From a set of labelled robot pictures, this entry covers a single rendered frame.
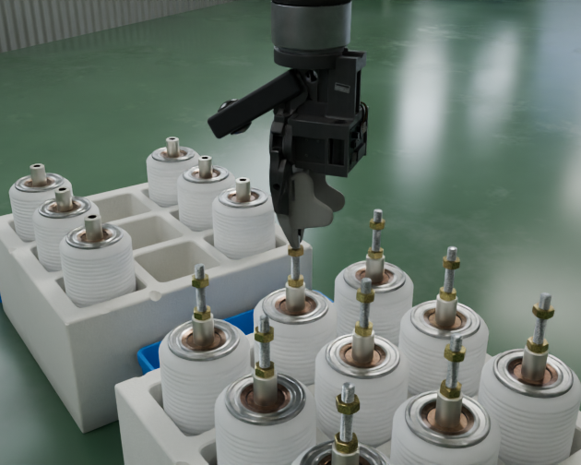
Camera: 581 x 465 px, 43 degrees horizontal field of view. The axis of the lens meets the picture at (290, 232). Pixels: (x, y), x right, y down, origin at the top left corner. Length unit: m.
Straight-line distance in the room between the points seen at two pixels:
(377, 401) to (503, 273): 0.79
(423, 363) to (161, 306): 0.39
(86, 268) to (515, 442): 0.57
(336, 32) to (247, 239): 0.48
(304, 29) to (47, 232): 0.56
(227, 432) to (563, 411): 0.31
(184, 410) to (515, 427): 0.33
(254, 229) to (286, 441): 0.48
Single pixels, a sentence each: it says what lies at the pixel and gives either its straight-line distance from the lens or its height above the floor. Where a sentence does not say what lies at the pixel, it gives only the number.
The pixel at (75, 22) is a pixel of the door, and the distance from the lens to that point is 3.84.
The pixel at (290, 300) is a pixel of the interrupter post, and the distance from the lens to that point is 0.82.
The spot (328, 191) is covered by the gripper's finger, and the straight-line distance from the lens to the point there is 0.78.
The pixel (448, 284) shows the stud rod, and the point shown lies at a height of 0.30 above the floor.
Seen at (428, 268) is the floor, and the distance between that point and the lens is 1.47.
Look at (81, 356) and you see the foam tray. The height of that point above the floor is 0.12.
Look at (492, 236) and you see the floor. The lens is 1.63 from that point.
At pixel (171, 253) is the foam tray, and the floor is 0.17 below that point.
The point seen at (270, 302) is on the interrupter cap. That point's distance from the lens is 0.84.
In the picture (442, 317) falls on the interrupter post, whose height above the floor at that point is 0.26.
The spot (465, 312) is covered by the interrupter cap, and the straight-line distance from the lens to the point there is 0.85.
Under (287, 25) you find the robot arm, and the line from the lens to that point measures 0.69.
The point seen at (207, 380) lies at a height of 0.23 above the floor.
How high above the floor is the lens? 0.69
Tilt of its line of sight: 26 degrees down
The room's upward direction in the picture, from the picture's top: straight up
